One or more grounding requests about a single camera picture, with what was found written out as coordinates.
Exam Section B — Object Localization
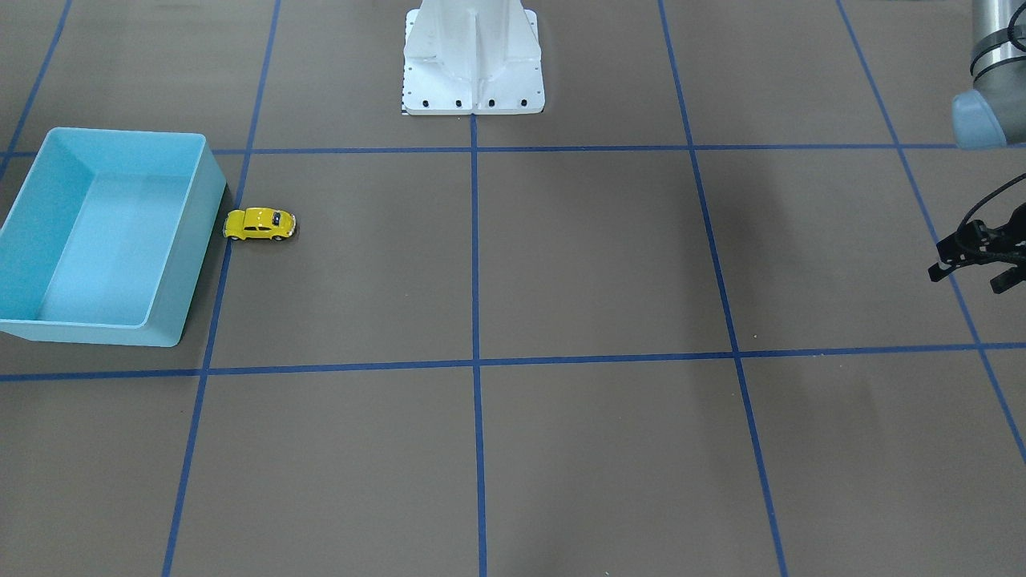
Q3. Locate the yellow beetle toy car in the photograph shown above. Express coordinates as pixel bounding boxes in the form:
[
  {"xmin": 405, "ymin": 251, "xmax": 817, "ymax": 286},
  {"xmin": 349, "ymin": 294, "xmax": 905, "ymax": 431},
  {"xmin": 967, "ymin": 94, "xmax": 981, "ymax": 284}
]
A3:
[{"xmin": 221, "ymin": 207, "xmax": 298, "ymax": 241}]

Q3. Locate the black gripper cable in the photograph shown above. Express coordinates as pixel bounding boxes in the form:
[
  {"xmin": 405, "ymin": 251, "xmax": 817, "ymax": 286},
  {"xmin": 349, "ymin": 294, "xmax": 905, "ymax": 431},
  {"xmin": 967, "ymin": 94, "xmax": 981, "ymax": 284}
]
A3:
[{"xmin": 955, "ymin": 172, "xmax": 1026, "ymax": 241}]

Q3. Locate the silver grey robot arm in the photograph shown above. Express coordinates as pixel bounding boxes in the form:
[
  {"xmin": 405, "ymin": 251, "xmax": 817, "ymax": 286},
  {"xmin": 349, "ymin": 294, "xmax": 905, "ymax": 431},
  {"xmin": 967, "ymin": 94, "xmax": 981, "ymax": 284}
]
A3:
[{"xmin": 928, "ymin": 1, "xmax": 1025, "ymax": 293}]

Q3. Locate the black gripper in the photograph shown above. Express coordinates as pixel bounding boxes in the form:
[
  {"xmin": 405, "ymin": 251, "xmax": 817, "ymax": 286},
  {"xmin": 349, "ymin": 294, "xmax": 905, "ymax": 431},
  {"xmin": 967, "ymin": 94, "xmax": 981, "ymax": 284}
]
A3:
[{"xmin": 928, "ymin": 220, "xmax": 1025, "ymax": 295}]

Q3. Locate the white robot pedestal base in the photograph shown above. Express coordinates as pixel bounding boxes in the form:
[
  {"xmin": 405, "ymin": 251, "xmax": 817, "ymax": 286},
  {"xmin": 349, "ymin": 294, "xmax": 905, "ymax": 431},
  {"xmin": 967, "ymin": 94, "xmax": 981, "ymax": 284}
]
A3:
[{"xmin": 401, "ymin": 1, "xmax": 546, "ymax": 116}]

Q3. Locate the light blue plastic bin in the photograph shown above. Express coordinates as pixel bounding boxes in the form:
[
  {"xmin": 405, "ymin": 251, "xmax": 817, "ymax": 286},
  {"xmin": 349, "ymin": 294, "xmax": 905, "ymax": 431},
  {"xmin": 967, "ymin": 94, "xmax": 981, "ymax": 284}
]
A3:
[{"xmin": 1, "ymin": 127, "xmax": 227, "ymax": 347}]

